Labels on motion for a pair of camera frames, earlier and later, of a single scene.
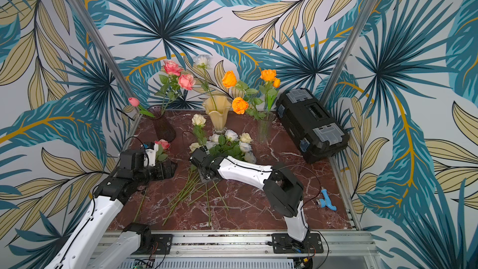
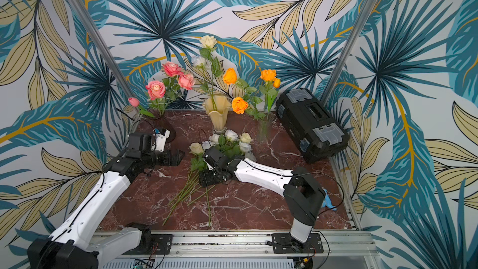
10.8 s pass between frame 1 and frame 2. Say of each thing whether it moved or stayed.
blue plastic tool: stayed
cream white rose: moved
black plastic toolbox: stayed
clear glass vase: stayed
